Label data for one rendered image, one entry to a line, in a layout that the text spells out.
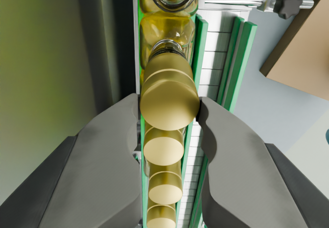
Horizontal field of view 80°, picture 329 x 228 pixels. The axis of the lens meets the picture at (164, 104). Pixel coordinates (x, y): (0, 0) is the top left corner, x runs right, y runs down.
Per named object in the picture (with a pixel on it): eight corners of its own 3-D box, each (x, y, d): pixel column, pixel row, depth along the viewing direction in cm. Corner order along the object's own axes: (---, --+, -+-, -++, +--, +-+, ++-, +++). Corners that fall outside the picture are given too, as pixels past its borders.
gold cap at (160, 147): (145, 104, 19) (140, 135, 15) (182, 105, 19) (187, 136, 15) (145, 132, 21) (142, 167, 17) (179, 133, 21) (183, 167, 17)
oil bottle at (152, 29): (150, -1, 35) (136, 22, 17) (181, 1, 35) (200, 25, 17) (149, 32, 38) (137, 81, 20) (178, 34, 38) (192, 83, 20)
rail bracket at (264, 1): (192, -15, 33) (205, -12, 23) (289, -11, 34) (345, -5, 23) (190, 4, 35) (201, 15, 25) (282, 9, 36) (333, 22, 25)
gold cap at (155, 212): (142, 188, 26) (139, 224, 22) (164, 178, 25) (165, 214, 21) (158, 201, 27) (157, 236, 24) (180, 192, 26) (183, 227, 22)
